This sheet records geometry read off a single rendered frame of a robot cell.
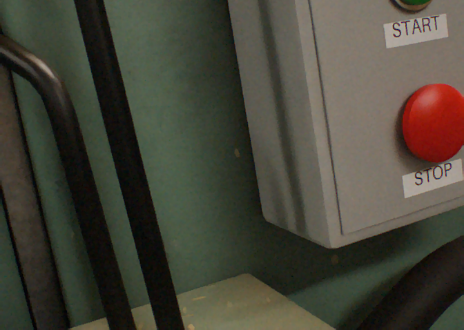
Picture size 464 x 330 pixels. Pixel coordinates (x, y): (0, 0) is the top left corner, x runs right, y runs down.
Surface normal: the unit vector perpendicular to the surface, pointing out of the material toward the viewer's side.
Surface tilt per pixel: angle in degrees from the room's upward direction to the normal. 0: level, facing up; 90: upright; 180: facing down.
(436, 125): 90
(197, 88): 90
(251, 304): 0
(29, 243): 90
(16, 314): 90
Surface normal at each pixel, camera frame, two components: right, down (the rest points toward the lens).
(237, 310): -0.17, -0.97
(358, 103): 0.40, 0.11
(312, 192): -0.90, 0.22
